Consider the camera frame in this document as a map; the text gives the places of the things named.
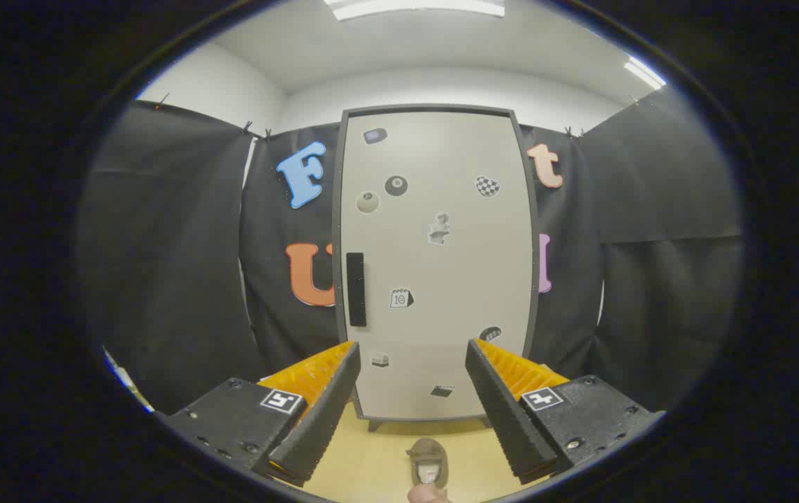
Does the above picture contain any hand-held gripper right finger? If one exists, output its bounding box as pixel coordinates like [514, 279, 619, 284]
[466, 339, 667, 485]

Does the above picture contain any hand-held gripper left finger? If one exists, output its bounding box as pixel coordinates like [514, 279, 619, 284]
[154, 340, 361, 488]

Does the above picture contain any brown fuzzy shoe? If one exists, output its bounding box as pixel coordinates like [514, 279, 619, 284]
[406, 438, 449, 488]

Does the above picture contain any black door handle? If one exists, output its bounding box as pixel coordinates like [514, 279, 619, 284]
[346, 252, 367, 328]

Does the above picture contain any white shoe cabinet door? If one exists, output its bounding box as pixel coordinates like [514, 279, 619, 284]
[341, 112, 534, 420]

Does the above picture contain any grey shoe cabinet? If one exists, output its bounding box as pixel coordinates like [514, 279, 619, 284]
[333, 105, 541, 432]

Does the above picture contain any black backdrop cloth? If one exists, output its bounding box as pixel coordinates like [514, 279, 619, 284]
[78, 87, 742, 416]

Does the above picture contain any small ceiling light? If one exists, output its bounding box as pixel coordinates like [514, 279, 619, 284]
[624, 56, 667, 90]

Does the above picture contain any long ceiling light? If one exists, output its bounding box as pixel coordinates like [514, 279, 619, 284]
[324, 0, 506, 22]

